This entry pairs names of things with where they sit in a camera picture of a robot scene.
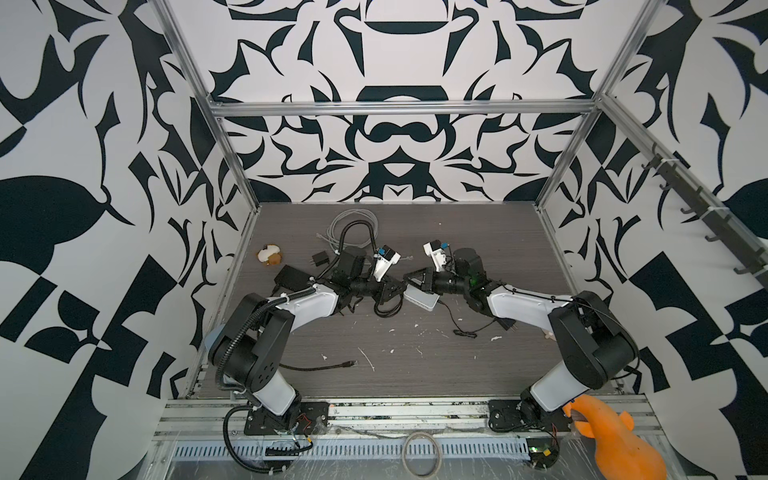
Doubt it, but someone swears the grey ethernet cable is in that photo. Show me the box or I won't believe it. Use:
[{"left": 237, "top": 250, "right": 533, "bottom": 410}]
[{"left": 316, "top": 208, "right": 380, "bottom": 250}]

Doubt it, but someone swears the brown white round toy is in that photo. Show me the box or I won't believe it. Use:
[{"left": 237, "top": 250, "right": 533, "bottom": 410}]
[{"left": 256, "top": 244, "right": 283, "bottom": 266}]

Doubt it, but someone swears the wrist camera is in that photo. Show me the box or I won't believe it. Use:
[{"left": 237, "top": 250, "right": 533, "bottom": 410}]
[
  {"left": 373, "top": 245, "right": 401, "bottom": 282},
  {"left": 423, "top": 240, "right": 450, "bottom": 272}
]

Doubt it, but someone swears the black wall hook rail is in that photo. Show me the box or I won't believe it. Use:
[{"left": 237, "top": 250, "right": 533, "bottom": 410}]
[{"left": 643, "top": 142, "right": 767, "bottom": 290}]

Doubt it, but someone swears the small black cable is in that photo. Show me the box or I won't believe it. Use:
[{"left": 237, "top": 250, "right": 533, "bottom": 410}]
[{"left": 373, "top": 290, "right": 406, "bottom": 319}]

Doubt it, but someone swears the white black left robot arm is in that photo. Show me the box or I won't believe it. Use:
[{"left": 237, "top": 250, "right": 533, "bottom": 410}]
[{"left": 206, "top": 245, "right": 405, "bottom": 416}]

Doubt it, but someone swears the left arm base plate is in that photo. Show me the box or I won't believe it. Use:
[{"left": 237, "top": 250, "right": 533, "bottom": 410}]
[{"left": 244, "top": 401, "right": 330, "bottom": 436}]

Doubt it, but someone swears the grey tape ring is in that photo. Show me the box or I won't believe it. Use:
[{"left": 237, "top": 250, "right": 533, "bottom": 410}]
[{"left": 400, "top": 431, "right": 443, "bottom": 479}]

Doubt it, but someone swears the black ribbed switch box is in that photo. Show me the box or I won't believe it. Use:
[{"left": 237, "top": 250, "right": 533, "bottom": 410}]
[{"left": 274, "top": 265, "right": 314, "bottom": 292}]

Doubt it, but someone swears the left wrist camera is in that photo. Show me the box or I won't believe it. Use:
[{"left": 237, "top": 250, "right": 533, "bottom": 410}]
[{"left": 373, "top": 245, "right": 401, "bottom": 282}]

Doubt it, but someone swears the black corrugated cable conduit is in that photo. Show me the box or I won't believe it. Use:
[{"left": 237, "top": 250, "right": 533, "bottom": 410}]
[{"left": 214, "top": 287, "right": 316, "bottom": 391}]

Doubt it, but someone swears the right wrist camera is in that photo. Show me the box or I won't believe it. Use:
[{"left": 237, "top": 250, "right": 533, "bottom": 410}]
[{"left": 423, "top": 240, "right": 450, "bottom": 272}]

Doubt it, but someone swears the thin black power cable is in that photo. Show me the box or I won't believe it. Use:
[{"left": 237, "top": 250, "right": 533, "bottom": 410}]
[{"left": 437, "top": 299, "right": 517, "bottom": 340}]

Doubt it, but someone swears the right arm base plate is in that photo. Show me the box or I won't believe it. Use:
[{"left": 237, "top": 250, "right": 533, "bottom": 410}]
[{"left": 488, "top": 399, "right": 571, "bottom": 433}]

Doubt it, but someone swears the white network switch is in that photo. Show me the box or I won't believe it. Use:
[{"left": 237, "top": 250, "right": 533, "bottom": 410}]
[{"left": 403, "top": 285, "right": 440, "bottom": 312}]

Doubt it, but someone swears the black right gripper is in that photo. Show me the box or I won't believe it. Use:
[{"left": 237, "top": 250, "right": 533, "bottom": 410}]
[{"left": 404, "top": 269, "right": 472, "bottom": 298}]

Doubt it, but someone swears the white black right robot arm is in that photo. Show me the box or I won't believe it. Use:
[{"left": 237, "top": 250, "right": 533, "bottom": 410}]
[{"left": 404, "top": 243, "right": 639, "bottom": 420}]

